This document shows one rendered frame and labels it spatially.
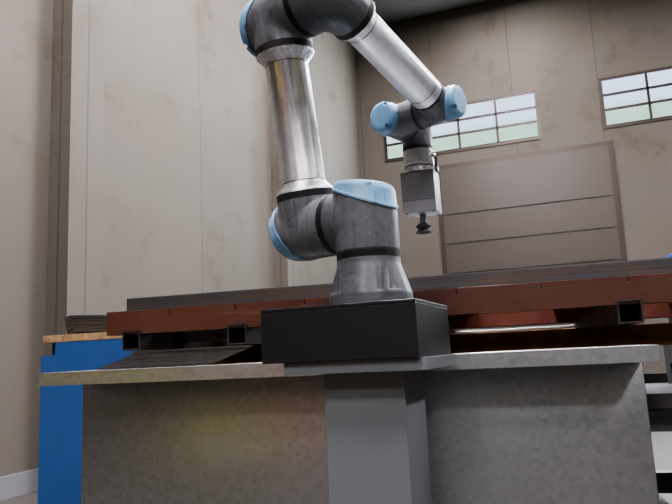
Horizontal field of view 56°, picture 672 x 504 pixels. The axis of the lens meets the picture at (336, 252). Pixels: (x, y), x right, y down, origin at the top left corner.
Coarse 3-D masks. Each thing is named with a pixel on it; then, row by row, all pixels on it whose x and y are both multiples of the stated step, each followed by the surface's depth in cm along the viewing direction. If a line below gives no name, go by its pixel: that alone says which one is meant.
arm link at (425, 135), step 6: (420, 132) 156; (426, 132) 157; (414, 138) 156; (420, 138) 156; (426, 138) 157; (402, 144) 160; (408, 144) 157; (414, 144) 156; (420, 144) 156; (426, 144) 157; (432, 144) 159
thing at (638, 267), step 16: (480, 272) 148; (496, 272) 147; (512, 272) 146; (528, 272) 145; (544, 272) 144; (560, 272) 143; (576, 272) 143; (592, 272) 142; (608, 272) 141; (624, 272) 140; (640, 272) 139; (656, 272) 138; (272, 288) 160; (288, 288) 159; (304, 288) 158; (320, 288) 157; (416, 288) 151; (432, 288) 150; (128, 304) 170; (144, 304) 168; (160, 304) 167; (176, 304) 166; (192, 304) 165; (208, 304) 164
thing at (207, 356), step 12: (192, 348) 144; (204, 348) 144; (216, 348) 143; (228, 348) 142; (240, 348) 142; (120, 360) 149; (132, 360) 148; (144, 360) 147; (156, 360) 147; (168, 360) 146; (180, 360) 154; (192, 360) 144; (204, 360) 143; (216, 360) 143
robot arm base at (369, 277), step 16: (352, 256) 111; (368, 256) 110; (384, 256) 110; (400, 256) 115; (336, 272) 114; (352, 272) 110; (368, 272) 109; (384, 272) 110; (400, 272) 112; (336, 288) 113; (352, 288) 108; (368, 288) 108; (384, 288) 109; (400, 288) 109
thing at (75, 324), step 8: (64, 320) 210; (72, 320) 200; (80, 320) 201; (88, 320) 202; (96, 320) 204; (104, 320) 205; (72, 328) 202; (80, 328) 201; (88, 328) 203; (96, 328) 204; (104, 328) 205
